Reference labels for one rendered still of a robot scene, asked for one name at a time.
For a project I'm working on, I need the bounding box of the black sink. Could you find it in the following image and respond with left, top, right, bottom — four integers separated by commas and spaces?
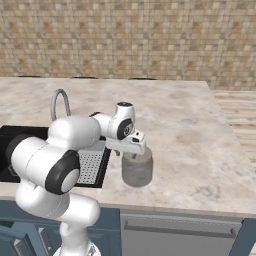
0, 125, 112, 189

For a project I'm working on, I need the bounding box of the grey curved tap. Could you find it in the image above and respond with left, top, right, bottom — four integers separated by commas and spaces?
50, 88, 72, 122

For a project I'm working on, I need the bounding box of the grey dishwasher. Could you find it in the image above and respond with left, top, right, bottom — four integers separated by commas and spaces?
119, 213, 243, 256

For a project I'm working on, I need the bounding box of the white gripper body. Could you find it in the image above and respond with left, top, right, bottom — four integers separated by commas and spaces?
104, 135, 147, 156

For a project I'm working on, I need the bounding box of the blue cupboard panel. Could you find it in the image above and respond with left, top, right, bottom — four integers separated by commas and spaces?
229, 217, 256, 256

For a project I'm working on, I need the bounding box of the clear glass jar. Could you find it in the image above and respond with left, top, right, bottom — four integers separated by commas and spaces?
121, 146, 154, 188

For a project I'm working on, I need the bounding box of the blue cupboard door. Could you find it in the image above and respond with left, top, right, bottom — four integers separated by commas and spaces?
0, 200, 121, 256

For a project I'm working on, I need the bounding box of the grey dishwasher handle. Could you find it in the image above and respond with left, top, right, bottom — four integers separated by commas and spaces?
123, 219, 238, 240

